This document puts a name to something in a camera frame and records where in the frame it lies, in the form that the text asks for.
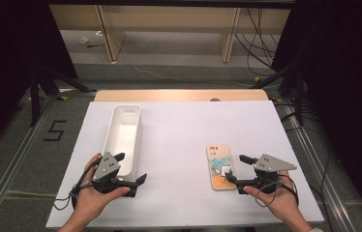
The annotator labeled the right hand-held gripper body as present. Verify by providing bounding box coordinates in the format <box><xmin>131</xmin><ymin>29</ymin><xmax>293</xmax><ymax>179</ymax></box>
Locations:
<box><xmin>235</xmin><ymin>154</ymin><xmax>298</xmax><ymax>195</ymax></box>

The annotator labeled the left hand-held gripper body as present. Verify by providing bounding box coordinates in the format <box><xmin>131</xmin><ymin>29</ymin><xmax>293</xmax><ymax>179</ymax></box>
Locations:
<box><xmin>91</xmin><ymin>152</ymin><xmax>138</xmax><ymax>198</ymax></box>

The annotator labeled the white plastic storage box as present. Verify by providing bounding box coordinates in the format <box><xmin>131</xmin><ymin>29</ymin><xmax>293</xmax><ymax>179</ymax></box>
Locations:
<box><xmin>102</xmin><ymin>104</ymin><xmax>143</xmax><ymax>183</ymax></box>

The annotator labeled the beige printed phone case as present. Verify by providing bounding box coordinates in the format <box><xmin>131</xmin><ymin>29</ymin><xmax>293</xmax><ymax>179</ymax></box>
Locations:
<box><xmin>205</xmin><ymin>143</ymin><xmax>237</xmax><ymax>191</ymax></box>

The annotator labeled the person's right hand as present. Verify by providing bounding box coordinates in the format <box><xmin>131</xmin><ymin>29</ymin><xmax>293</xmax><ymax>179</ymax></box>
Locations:
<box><xmin>243</xmin><ymin>174</ymin><xmax>303</xmax><ymax>223</ymax></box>

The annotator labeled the person's left hand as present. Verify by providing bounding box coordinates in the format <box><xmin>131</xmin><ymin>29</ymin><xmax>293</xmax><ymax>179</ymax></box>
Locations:
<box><xmin>72</xmin><ymin>153</ymin><xmax>131</xmax><ymax>222</ymax></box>

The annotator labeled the white table cover sheet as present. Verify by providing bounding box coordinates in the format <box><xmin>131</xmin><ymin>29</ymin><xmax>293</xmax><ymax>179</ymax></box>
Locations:
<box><xmin>45</xmin><ymin>100</ymin><xmax>325</xmax><ymax>229</ymax></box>

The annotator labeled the black metal stand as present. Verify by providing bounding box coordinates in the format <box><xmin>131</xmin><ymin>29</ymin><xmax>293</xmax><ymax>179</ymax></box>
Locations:
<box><xmin>28</xmin><ymin>66</ymin><xmax>98</xmax><ymax>128</ymax></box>
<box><xmin>250</xmin><ymin>61</ymin><xmax>306</xmax><ymax>128</ymax></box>

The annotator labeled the black curtain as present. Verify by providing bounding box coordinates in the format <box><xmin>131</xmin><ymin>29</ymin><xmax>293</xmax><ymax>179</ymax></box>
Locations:
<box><xmin>0</xmin><ymin>0</ymin><xmax>78</xmax><ymax>156</ymax></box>
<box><xmin>270</xmin><ymin>0</ymin><xmax>362</xmax><ymax>223</ymax></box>

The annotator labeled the metal floor rail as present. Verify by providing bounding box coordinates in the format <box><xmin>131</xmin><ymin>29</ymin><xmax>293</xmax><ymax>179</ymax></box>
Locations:
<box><xmin>0</xmin><ymin>93</ymin><xmax>57</xmax><ymax>232</ymax></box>
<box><xmin>279</xmin><ymin>98</ymin><xmax>354</xmax><ymax>232</ymax></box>

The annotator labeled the white floor cable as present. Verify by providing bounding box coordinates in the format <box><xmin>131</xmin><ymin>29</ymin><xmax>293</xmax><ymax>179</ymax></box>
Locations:
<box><xmin>110</xmin><ymin>30</ymin><xmax>255</xmax><ymax>88</ymax></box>

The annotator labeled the bundle of black hanging cables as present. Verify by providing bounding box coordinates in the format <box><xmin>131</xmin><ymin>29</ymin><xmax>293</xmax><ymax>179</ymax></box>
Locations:
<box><xmin>234</xmin><ymin>8</ymin><xmax>287</xmax><ymax>76</ymax></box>

